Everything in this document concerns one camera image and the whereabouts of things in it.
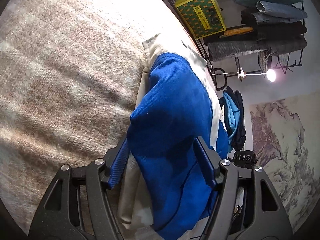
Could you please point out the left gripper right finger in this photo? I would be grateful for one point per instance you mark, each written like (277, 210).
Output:
(247, 205)

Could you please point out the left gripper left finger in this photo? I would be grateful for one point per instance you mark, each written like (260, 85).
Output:
(59, 216)

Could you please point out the white and blue work jacket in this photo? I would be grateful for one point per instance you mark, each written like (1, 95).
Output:
(163, 186)

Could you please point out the teal and navy folded clothes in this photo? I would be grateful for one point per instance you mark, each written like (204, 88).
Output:
(232, 104)

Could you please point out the black metal clothes rack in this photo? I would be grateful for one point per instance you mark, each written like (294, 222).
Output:
(264, 62)

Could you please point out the white clip desk lamp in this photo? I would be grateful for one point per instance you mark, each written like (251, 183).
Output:
(270, 74)

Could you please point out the black hanging jacket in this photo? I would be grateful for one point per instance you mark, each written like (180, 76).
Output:
(266, 27)

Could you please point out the grey plaid blanket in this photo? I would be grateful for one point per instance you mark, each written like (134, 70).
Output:
(70, 75)

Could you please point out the blue denim hanging jacket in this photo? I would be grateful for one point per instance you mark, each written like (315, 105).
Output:
(274, 13)

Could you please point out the yellow green patterned box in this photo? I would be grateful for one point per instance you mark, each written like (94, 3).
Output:
(202, 17)

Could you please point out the landscape painting wall scroll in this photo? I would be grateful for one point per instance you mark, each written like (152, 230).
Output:
(286, 142)

